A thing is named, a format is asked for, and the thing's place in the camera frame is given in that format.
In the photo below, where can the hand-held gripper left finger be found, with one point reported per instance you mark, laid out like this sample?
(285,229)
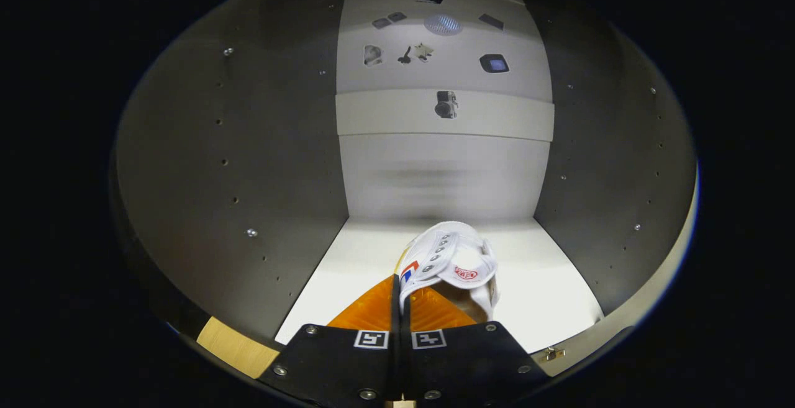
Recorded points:
(348,364)

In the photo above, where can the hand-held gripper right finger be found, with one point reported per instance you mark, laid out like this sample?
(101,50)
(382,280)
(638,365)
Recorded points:
(466,364)

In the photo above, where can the white shoe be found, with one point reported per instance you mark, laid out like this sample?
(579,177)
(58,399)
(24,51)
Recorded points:
(459,253)

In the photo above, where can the dark grey shoe cabinet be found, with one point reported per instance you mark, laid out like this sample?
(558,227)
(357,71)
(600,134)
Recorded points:
(248,147)

